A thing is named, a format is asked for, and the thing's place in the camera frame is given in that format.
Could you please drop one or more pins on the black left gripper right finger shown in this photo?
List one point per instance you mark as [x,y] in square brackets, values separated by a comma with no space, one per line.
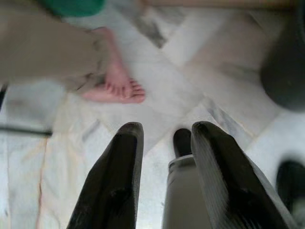
[228,181]

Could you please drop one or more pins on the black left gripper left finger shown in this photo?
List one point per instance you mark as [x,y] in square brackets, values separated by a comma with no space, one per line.
[114,181]

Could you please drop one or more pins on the black robot foot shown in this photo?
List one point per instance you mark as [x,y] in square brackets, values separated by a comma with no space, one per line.
[182,142]
[291,179]

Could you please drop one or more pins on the bare person foot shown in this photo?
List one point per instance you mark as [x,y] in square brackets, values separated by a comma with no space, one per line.
[116,88]

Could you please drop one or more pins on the person leg in beige trousers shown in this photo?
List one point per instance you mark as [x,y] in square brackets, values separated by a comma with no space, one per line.
[43,52]

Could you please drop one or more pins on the green rounded object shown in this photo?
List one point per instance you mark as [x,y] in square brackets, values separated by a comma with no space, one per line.
[74,7]

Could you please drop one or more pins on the dark metal table leg frame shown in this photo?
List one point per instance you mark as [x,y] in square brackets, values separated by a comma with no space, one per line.
[23,131]

